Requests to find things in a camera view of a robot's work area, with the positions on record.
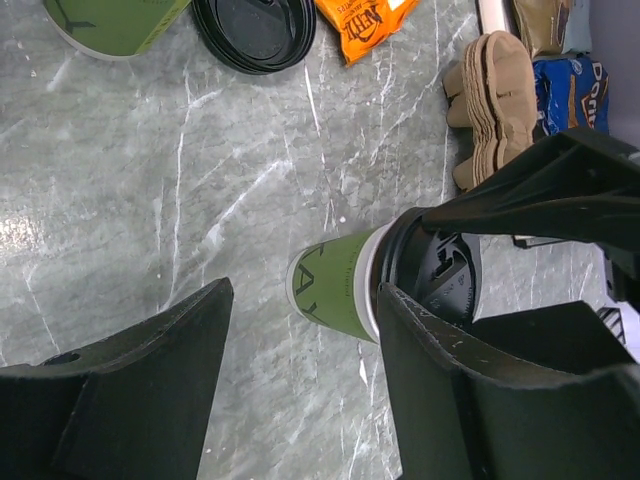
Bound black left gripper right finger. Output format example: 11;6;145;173
378;284;639;479

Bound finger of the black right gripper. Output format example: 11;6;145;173
423;128;639;254

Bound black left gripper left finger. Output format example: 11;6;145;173
1;278;234;479

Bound black cup lid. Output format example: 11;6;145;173
370;207;482;328

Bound green paper coffee cup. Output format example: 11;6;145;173
285;223;392;344

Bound blue Doritos chip bag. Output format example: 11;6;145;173
533;55;609;135

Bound brown cardboard cup carrier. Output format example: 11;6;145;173
443;31;537;191

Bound brown snack bag on shelf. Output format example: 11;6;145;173
512;0;592;58

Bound beige black shelf rack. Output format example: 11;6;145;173
476;0;519;37

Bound orange snack bag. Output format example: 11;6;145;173
315;0;420;66

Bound stack of black cup lids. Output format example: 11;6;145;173
191;0;317;76

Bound stack of green paper cups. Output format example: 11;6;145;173
43;0;191;61

